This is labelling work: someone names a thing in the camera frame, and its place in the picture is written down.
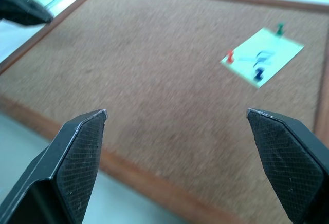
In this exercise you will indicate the red push pin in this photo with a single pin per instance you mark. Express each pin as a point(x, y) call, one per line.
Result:
point(230, 56)

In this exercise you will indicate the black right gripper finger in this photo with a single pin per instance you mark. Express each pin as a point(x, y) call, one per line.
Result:
point(290, 162)
point(74, 162)

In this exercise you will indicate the cork board with wooden frame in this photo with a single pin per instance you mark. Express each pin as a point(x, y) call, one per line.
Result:
point(159, 75)

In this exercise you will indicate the green push pin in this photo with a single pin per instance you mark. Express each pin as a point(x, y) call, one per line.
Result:
point(280, 29)

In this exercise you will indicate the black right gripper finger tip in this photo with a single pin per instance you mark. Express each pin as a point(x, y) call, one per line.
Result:
point(20, 9)

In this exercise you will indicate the blue push pin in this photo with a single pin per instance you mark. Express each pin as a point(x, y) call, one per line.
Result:
point(259, 74)

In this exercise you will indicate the white paper note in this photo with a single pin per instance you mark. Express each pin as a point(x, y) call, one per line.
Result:
point(262, 57)

